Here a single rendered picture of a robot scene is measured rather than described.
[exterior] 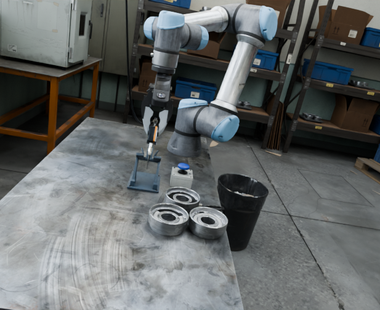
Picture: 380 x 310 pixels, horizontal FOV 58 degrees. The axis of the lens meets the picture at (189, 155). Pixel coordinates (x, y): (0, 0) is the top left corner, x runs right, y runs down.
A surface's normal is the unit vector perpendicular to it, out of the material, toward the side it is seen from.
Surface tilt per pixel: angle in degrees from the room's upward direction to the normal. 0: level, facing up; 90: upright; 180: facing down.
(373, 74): 90
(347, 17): 94
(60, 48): 90
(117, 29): 90
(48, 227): 0
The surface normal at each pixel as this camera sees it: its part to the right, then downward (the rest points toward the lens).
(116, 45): 0.02, 0.35
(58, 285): 0.19, -0.92
